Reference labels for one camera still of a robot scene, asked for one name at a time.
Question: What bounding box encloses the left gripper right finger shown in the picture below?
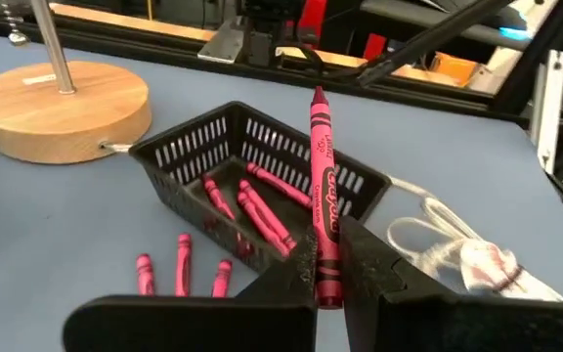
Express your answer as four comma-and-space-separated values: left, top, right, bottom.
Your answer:
338, 216, 563, 352

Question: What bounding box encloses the silver mounting plate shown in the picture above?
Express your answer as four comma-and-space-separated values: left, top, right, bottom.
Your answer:
196, 17, 246, 65

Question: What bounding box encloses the wooden table side board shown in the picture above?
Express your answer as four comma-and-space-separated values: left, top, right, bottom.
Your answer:
49, 2, 463, 88

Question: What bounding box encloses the white red safety tag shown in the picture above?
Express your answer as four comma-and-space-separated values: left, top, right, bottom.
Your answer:
459, 239, 563, 303

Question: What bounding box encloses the black diagonal frame strut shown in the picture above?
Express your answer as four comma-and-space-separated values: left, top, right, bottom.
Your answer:
357, 0, 515, 88

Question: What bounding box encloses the black plastic basket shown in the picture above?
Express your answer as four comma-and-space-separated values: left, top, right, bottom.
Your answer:
128, 101, 393, 275

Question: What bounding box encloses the metal lamp pull chain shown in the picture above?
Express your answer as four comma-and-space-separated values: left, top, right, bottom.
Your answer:
0, 0, 31, 48

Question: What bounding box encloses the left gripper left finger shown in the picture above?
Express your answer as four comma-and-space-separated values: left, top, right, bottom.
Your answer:
63, 225, 320, 352

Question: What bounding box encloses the white aluminium post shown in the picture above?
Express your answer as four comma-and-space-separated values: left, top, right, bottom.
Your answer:
529, 48, 563, 175

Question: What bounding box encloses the pink crayon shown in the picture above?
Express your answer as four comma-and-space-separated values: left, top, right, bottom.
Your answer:
175, 233, 194, 298
245, 162, 314, 209
211, 258, 234, 298
201, 175, 237, 221
309, 85, 345, 310
237, 179, 298, 250
236, 191, 290, 258
136, 252, 155, 297

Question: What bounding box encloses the white lamp shade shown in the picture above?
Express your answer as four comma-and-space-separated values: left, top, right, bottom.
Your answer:
0, 0, 153, 165

